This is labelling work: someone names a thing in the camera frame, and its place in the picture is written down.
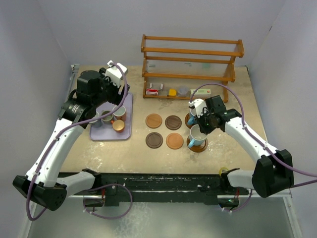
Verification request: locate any light blue tall mug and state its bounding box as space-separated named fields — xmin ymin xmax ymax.
xmin=188 ymin=124 xmax=207 ymax=148

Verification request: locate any dark brown coaster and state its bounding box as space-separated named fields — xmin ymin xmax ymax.
xmin=145 ymin=132 xmax=163 ymax=149

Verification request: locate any ringed brown wooden coaster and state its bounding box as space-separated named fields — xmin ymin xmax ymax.
xmin=184 ymin=113 xmax=196 ymax=129

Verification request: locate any aluminium frame rail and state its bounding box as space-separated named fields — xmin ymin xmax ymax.
xmin=247 ymin=190 xmax=303 ymax=238

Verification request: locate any orange terracotta coaster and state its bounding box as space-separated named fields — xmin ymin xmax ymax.
xmin=166 ymin=133 xmax=184 ymax=149

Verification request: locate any yellow tape roll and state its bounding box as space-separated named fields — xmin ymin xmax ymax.
xmin=218 ymin=167 xmax=228 ymax=175

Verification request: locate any teal mug white inside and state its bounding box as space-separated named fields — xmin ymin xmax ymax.
xmin=187 ymin=109 xmax=197 ymax=126

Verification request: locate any lavender plastic tray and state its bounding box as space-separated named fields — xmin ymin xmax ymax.
xmin=90 ymin=93 xmax=133 ymax=141

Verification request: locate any green white long box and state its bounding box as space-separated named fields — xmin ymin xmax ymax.
xmin=193 ymin=89 xmax=211 ymax=98

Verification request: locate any orange copper small cup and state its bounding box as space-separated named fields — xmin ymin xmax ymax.
xmin=111 ymin=119 xmax=125 ymax=133

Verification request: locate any wooden three-tier shelf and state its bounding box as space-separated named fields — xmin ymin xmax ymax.
xmin=141 ymin=35 xmax=245 ymax=99

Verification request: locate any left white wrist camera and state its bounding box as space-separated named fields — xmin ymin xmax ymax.
xmin=104 ymin=60 xmax=123 ymax=88

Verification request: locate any light wood coaster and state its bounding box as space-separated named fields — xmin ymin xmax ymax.
xmin=145 ymin=114 xmax=162 ymax=128

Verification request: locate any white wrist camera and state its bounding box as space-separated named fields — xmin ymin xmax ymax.
xmin=104 ymin=60 xmax=123 ymax=88
xmin=188 ymin=99 xmax=207 ymax=118

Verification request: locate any brown red mug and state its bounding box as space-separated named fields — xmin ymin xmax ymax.
xmin=112 ymin=106 xmax=127 ymax=121

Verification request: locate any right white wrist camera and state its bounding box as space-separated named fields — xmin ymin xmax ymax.
xmin=188 ymin=99 xmax=207 ymax=118

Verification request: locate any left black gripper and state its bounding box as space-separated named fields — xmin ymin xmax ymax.
xmin=92 ymin=68 xmax=129 ymax=108

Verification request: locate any grey blue mug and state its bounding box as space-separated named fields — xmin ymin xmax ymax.
xmin=89 ymin=112 xmax=102 ymax=128

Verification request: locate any yellow small object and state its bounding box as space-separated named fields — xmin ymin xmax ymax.
xmin=168 ymin=89 xmax=177 ymax=97

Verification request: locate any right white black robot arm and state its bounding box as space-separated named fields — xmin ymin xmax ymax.
xmin=188 ymin=96 xmax=294 ymax=198

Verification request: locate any olive green small cup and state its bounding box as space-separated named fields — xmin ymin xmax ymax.
xmin=101 ymin=111 xmax=113 ymax=124

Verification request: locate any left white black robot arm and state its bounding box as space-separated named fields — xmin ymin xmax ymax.
xmin=13 ymin=65 xmax=130 ymax=211

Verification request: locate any dark walnut coaster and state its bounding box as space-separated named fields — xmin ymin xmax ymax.
xmin=164 ymin=115 xmax=182 ymax=130

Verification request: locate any red white small box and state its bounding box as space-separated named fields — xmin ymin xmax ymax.
xmin=146 ymin=89 xmax=159 ymax=96

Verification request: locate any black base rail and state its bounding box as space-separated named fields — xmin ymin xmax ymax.
xmin=64 ymin=169 xmax=251 ymax=207

